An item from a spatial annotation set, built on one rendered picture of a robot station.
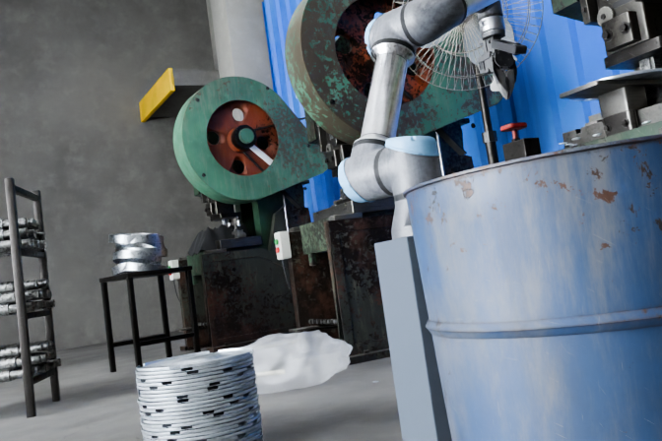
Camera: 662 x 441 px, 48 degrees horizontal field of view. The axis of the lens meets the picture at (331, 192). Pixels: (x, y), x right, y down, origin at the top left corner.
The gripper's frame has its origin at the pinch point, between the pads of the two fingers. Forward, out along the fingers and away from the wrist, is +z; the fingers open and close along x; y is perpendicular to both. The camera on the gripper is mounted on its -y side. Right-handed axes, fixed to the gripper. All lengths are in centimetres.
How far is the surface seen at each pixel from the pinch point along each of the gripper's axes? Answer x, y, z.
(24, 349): 133, 149, 59
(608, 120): -5.7, -30.4, 15.9
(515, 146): 2.9, -2.7, 16.4
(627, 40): -12.3, -35.5, -4.6
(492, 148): -34, 53, 7
